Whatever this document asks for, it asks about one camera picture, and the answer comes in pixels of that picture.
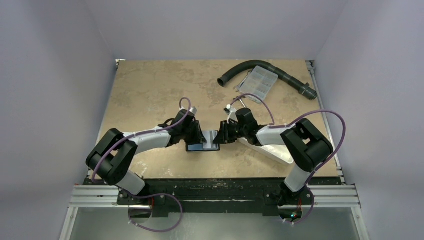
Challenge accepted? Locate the clear plastic compartment box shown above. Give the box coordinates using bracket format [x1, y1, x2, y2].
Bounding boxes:
[240, 66, 278, 101]

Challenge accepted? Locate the black leather card holder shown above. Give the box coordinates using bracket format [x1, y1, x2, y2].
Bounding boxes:
[185, 130, 220, 152]

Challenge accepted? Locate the aluminium frame rail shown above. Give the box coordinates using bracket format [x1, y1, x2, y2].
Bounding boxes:
[60, 178, 369, 240]

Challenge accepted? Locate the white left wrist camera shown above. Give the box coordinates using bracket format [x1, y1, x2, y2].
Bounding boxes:
[187, 106, 198, 116]

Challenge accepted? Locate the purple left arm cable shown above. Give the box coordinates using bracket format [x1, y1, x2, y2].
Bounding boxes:
[91, 97, 184, 233]

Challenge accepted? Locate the grey corrugated drain hose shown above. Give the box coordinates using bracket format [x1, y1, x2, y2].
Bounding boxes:
[217, 59, 318, 101]

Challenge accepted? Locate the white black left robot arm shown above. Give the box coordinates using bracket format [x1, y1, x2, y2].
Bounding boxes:
[85, 107, 206, 205]

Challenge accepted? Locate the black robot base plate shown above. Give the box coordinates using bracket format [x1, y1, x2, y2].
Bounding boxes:
[82, 177, 343, 220]

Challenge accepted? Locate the small black-handled hammer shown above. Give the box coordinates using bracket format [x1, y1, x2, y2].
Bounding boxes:
[232, 95, 247, 108]

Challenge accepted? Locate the silver open-end wrench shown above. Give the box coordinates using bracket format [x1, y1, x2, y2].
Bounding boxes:
[233, 74, 249, 92]

